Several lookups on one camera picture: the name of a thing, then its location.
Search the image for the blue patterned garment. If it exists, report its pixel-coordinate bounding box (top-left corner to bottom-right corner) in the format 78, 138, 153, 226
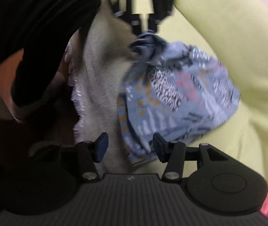
117, 31, 240, 165

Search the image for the beige cloth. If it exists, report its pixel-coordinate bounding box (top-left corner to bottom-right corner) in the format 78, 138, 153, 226
65, 2, 135, 173

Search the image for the yellow-green sofa cover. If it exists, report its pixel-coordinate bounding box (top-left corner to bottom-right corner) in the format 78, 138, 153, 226
0, 0, 268, 183

